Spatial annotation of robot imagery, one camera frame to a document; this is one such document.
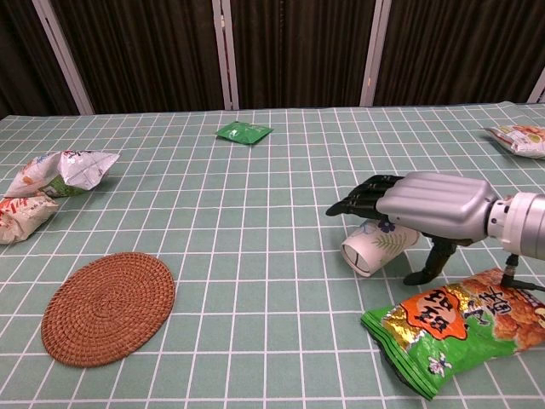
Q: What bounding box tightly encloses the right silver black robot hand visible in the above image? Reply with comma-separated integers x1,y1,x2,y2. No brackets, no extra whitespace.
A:
325,171,497,286

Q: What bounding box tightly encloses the white paper cup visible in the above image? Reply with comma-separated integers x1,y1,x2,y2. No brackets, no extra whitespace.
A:
340,219,421,278

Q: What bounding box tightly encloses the green grid-patterned tablecloth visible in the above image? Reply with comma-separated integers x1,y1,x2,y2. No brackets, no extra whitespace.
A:
0,101,545,409

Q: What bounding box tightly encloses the white flat snack bag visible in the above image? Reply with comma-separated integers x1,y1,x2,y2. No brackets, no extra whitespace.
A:
483,123,545,160

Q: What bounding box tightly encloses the green orange snack bag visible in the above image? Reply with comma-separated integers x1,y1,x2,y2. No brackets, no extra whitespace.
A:
360,268,545,401

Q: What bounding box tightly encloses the green sachet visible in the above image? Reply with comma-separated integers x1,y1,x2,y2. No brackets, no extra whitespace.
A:
215,120,274,147

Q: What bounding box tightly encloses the round woven rattan coaster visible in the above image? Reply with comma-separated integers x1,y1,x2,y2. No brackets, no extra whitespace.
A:
41,251,176,368

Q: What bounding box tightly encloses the crumpled white snack bag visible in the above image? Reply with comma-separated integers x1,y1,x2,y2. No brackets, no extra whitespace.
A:
3,149,121,199

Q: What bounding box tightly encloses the orange white snack bag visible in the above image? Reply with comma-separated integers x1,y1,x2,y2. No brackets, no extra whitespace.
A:
0,193,60,245

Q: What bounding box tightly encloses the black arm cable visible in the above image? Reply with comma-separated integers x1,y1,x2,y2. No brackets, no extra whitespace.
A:
500,253,545,293

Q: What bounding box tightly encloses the white double partition post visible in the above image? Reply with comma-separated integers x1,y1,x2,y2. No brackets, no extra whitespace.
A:
211,0,240,110

